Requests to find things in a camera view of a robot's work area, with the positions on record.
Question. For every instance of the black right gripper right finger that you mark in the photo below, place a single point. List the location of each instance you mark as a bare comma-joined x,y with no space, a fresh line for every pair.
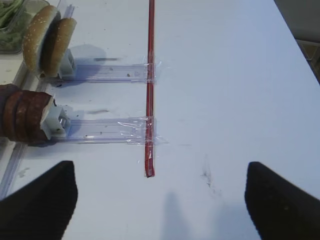
278,209

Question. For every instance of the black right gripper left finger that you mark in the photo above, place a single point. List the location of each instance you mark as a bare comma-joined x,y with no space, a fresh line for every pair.
42,209

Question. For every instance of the rear brown meat patty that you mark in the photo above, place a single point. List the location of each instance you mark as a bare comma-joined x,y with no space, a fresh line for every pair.
34,115

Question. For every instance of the middle brown meat patty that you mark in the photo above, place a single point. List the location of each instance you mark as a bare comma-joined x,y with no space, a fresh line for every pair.
15,115

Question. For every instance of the green lettuce leaves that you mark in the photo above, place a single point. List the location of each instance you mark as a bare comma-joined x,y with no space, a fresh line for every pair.
10,22

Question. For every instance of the white pusher block right lower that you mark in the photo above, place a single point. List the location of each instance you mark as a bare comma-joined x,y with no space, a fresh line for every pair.
54,121

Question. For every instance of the white pusher block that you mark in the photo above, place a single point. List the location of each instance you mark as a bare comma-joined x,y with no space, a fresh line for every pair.
67,67
54,121

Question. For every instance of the red plastic strip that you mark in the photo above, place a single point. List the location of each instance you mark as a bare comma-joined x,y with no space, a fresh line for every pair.
150,87

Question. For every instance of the white pusher block right upper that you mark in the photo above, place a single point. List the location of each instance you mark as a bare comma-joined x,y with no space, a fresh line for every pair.
67,67

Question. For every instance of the brown bottom burger bun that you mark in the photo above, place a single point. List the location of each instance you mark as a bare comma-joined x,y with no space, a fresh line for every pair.
55,46

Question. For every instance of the sesame top burger bun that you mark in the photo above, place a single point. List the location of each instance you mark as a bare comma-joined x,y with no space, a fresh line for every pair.
35,35

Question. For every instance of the clear plastic salad container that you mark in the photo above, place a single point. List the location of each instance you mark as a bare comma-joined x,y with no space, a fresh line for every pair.
12,25

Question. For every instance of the clear rail under patties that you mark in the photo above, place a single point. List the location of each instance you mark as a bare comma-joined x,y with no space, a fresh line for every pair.
107,131

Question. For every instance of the clear rail under buns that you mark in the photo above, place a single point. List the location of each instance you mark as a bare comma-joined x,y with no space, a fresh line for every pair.
135,73

